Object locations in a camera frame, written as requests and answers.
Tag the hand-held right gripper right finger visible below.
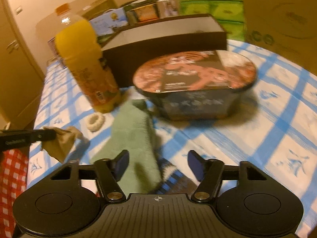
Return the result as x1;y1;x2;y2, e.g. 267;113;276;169
187;150;269;202

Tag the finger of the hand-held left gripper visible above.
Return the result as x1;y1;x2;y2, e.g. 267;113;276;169
31;128;57;142

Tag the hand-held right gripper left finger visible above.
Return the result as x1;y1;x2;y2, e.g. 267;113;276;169
50;149;130;202

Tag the beige cloth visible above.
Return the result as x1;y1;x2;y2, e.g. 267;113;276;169
40;126;85;164

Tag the brown striped knit pouch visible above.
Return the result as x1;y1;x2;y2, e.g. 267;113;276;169
156;161;201;194

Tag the green cloth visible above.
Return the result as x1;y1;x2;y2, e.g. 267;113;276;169
90;99;162;195

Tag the red checkered cloth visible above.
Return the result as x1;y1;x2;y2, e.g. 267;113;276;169
0;149;30;238

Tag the white scrunchie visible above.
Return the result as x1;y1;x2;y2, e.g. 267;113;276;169
85;113;106;132

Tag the wooden door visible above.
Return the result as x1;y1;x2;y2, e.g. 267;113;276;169
0;0;46;127

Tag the orange juice bottle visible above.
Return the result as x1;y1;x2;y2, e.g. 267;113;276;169
54;3;122;113

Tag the black instant rice bowl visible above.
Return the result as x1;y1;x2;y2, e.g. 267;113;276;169
132;50;257;121

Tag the light wooden headboard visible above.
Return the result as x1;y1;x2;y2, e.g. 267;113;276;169
35;7;85;45

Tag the blue white box with medal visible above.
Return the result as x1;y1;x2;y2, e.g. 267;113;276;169
88;7;129;36

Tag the small brown cardboard box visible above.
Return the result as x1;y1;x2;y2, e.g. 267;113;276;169
77;0;119;20

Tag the orange label box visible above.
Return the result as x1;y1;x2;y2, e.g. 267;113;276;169
127;4;160;25

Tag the stack of green tissue packs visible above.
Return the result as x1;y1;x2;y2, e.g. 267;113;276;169
176;0;245;41

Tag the white photo box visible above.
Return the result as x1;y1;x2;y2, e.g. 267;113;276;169
157;0;180;18

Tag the black bag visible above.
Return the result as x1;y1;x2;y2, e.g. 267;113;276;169
120;0;161;8

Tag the large brown cardboard box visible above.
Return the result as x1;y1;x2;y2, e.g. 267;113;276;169
240;0;317;76

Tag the metal door handle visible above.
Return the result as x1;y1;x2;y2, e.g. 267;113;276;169
7;40;18;54

